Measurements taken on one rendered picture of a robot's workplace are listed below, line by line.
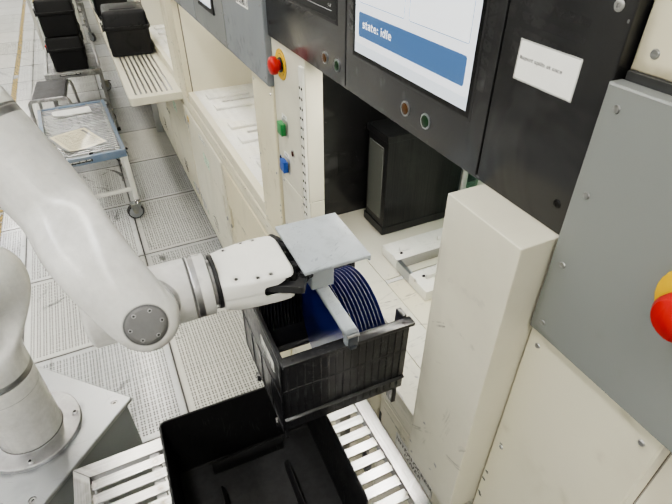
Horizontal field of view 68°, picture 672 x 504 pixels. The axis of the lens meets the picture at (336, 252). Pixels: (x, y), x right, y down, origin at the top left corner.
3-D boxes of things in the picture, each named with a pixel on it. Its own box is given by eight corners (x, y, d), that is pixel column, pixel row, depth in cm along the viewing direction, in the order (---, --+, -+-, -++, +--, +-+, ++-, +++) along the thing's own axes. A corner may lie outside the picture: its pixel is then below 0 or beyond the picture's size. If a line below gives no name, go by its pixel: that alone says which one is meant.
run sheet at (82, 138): (46, 138, 291) (45, 135, 291) (85, 126, 305) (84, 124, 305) (69, 154, 275) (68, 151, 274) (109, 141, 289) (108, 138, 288)
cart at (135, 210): (54, 171, 357) (29, 106, 328) (129, 156, 376) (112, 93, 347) (66, 241, 288) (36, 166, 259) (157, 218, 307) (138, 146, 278)
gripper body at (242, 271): (202, 282, 73) (275, 262, 76) (219, 328, 65) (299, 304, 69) (193, 240, 68) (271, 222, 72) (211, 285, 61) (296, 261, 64)
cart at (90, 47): (54, 96, 479) (36, 44, 450) (112, 88, 497) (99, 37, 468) (56, 132, 411) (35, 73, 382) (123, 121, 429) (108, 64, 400)
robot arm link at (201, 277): (189, 290, 72) (209, 284, 73) (202, 331, 65) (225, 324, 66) (178, 243, 67) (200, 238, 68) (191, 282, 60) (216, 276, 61)
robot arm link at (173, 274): (186, 264, 60) (179, 253, 69) (68, 294, 56) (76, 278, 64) (202, 328, 62) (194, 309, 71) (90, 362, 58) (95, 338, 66)
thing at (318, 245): (245, 352, 95) (225, 213, 76) (341, 322, 102) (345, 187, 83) (290, 461, 77) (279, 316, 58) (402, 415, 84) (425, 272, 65)
